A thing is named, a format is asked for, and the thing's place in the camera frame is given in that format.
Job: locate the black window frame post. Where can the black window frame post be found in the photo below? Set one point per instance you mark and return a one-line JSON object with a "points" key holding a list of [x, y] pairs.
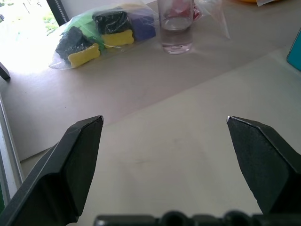
{"points": [[57, 11]]}

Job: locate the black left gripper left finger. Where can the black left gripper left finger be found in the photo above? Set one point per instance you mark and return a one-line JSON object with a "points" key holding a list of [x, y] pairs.
{"points": [[58, 179]]}

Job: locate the clear glass cup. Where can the clear glass cup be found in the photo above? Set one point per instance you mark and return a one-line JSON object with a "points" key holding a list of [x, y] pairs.
{"points": [[176, 44]]}

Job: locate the black and yellow sponge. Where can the black and yellow sponge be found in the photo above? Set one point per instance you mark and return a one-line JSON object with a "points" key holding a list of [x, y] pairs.
{"points": [[82, 56], [110, 21]]}

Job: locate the green sponge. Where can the green sponge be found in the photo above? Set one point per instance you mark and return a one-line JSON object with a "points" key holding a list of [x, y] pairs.
{"points": [[84, 22]]}

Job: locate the blue cardboard box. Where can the blue cardboard box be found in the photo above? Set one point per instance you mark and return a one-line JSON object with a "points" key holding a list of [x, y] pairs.
{"points": [[295, 56]]}

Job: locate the clear plastic bag of sponges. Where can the clear plastic bag of sponges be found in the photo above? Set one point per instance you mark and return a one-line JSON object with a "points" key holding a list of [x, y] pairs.
{"points": [[58, 62]]}

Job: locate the purple sponge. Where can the purple sponge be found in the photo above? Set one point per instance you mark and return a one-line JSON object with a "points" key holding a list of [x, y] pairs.
{"points": [[143, 28]]}

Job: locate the clear bag with red items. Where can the clear bag with red items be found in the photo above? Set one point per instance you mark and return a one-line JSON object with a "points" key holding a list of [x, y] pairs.
{"points": [[197, 14]]}

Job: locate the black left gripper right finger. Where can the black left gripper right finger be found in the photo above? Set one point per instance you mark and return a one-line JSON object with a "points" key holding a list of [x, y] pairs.
{"points": [[265, 164]]}

